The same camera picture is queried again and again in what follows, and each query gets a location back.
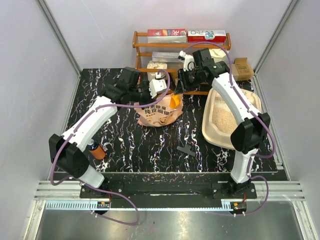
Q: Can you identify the white paper bag on shelf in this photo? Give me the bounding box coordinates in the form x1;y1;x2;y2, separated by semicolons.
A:
209;48;229;64

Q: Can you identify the silver box middle shelf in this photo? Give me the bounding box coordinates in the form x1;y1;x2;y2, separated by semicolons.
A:
151;51;181;63

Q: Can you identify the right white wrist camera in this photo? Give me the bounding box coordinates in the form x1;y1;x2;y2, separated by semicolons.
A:
178;50;195;72

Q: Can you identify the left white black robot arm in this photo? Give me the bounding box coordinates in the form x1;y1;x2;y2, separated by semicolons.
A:
48;67;157;198

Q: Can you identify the yellow plastic litter scoop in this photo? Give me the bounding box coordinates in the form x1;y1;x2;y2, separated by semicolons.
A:
169;94;181;109

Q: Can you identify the black bag clip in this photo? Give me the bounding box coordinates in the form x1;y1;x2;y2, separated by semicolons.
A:
176;144;196;157

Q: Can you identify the red silver box left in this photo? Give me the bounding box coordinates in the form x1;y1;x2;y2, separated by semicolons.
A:
147;28;187;44

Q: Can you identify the beige litter box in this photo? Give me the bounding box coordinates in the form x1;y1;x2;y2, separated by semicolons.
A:
201;87;263;151

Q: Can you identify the white bag lower shelf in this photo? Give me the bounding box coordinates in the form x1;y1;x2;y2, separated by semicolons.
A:
147;61;168;80

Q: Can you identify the red white box right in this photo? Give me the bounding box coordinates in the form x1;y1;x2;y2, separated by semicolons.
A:
187;30;227;43

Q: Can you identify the orange spray bottle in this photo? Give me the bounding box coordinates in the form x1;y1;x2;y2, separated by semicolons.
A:
87;139;106;160

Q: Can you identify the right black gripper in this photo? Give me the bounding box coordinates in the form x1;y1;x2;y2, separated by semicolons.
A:
174;67;204;96

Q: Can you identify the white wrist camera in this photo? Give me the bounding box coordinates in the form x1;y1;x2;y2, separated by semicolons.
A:
149;72;167;99
178;50;195;72

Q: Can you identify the wooden shelf rack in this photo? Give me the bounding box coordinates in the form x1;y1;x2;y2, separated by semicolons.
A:
132;31;232;96

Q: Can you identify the pink cat litter bag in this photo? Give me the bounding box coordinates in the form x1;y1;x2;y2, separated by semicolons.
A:
134;93;183;127

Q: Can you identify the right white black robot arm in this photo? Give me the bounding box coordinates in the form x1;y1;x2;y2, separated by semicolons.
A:
174;48;271;198

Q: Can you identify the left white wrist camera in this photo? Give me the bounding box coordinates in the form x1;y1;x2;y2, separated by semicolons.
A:
149;72;167;99

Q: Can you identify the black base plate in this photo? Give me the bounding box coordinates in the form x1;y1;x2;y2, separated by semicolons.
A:
79;172;258;200

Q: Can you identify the brown cardboard boxes right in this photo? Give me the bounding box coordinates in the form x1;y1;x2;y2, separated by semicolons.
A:
232;57;254;82

